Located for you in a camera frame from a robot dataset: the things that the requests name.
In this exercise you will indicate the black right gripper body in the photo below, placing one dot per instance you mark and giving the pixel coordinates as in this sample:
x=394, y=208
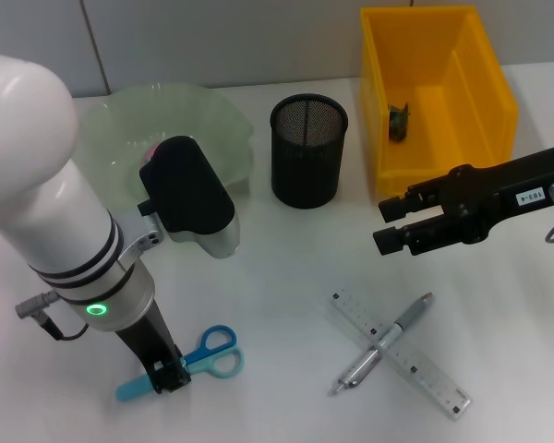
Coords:
x=489, y=200

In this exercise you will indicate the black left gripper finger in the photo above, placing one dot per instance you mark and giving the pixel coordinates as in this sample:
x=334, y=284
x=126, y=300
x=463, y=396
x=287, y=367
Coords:
x=164, y=380
x=181, y=371

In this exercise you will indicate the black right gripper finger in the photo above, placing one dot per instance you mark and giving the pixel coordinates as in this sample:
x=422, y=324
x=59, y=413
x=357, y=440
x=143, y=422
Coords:
x=387, y=241
x=392, y=208

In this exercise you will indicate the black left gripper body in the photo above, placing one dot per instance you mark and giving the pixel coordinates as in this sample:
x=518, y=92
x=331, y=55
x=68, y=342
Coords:
x=145, y=332

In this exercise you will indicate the blue scissors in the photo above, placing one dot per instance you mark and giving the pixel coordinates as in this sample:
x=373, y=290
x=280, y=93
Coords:
x=221, y=364

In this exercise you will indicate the green plastic wrapper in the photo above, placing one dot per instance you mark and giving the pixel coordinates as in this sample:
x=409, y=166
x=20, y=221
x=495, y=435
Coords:
x=399, y=122

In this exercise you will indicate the silver grey pen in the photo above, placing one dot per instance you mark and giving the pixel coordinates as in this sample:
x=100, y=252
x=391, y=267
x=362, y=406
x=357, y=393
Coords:
x=357, y=369

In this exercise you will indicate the transparent plastic ruler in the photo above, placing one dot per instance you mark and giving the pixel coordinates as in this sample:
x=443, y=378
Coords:
x=425, y=369

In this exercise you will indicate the pink toy peach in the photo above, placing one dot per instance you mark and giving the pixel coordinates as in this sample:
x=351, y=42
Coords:
x=150, y=151

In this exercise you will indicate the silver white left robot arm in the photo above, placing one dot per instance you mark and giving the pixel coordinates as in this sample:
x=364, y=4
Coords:
x=37, y=184

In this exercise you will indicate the black mesh pen holder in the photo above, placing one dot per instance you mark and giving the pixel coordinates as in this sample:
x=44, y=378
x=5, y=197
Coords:
x=307, y=166

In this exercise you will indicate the green glass fruit bowl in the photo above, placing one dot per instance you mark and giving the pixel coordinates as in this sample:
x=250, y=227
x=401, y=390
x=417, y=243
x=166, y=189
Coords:
x=221, y=138

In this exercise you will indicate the yellow plastic bin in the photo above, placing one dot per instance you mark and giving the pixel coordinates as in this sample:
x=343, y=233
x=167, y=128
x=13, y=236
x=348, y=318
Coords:
x=443, y=152

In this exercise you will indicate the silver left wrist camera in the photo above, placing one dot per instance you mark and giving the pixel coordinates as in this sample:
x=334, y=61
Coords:
x=189, y=194

